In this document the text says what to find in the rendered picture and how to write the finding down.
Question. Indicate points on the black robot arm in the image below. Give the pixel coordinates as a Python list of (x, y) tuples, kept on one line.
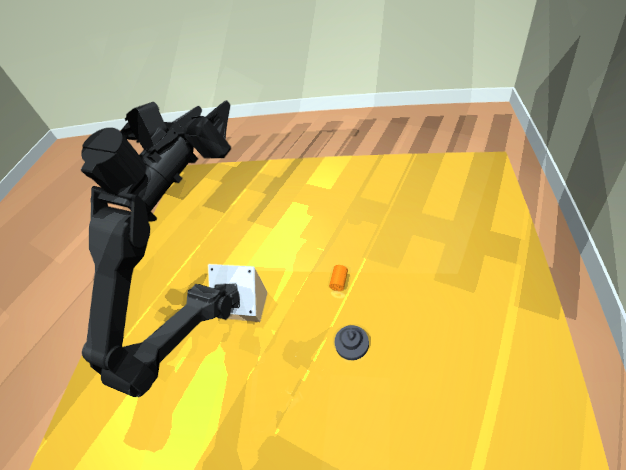
[(118, 240)]

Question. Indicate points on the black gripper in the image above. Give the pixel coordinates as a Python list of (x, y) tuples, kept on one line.
[(206, 134)]

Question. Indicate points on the grey round pedestal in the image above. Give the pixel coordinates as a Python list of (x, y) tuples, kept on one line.
[(351, 342)]

